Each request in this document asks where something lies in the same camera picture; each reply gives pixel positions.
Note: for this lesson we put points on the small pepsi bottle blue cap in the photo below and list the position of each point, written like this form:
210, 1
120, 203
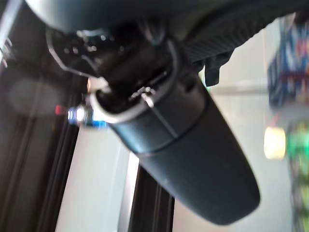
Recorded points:
287, 72

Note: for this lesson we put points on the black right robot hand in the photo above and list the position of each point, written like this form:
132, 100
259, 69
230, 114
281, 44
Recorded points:
193, 157

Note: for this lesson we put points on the green sprite bottle yellow cap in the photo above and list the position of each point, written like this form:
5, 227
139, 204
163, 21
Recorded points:
299, 149

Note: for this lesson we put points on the water bottle blue label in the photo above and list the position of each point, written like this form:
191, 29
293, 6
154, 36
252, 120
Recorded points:
77, 114

